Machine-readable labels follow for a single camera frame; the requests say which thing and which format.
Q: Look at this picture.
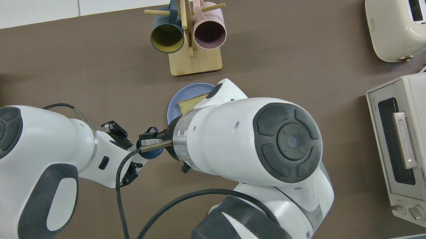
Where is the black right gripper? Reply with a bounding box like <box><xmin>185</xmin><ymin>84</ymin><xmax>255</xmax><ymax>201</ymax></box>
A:
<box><xmin>137</xmin><ymin>123</ymin><xmax>180</xmax><ymax>163</ymax></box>

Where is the translucent seasoning bottle blue cap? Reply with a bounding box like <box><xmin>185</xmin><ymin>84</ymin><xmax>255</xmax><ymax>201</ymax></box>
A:
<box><xmin>134</xmin><ymin>125</ymin><xmax>166</xmax><ymax>162</ymax></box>

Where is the toasted bread slice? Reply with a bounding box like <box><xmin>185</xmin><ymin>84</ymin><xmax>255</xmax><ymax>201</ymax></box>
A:
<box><xmin>177</xmin><ymin>92</ymin><xmax>212</xmax><ymax>116</ymax></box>

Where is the periwinkle blue plate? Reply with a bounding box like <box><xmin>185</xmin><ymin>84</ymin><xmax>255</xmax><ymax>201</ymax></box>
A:
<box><xmin>163</xmin><ymin>80</ymin><xmax>222</xmax><ymax>127</ymax></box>

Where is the wooden mug tree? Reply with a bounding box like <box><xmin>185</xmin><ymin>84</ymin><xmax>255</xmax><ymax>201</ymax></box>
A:
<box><xmin>142</xmin><ymin>0</ymin><xmax>234</xmax><ymax>80</ymax></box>

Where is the dark teal mug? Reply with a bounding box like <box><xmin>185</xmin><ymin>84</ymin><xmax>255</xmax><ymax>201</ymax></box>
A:
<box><xmin>145</xmin><ymin>0</ymin><xmax>187</xmax><ymax>56</ymax></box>

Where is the pink mug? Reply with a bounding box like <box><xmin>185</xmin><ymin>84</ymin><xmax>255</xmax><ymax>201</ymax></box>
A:
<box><xmin>188</xmin><ymin>0</ymin><xmax>229</xmax><ymax>52</ymax></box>

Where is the brown table mat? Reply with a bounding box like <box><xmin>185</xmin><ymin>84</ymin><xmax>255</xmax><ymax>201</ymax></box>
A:
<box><xmin>0</xmin><ymin>0</ymin><xmax>426</xmax><ymax>239</ymax></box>

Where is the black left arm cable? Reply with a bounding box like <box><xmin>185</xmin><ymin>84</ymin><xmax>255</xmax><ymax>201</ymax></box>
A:
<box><xmin>41</xmin><ymin>99</ymin><xmax>90</xmax><ymax>129</ymax></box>

